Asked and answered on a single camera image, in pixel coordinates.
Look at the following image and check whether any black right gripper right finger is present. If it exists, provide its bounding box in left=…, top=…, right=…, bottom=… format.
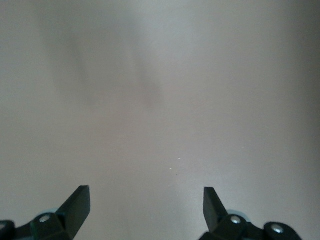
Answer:
left=199, top=186, right=301, bottom=240

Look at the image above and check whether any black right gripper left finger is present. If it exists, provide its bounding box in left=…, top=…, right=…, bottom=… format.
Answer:
left=0, top=185, right=91, bottom=240

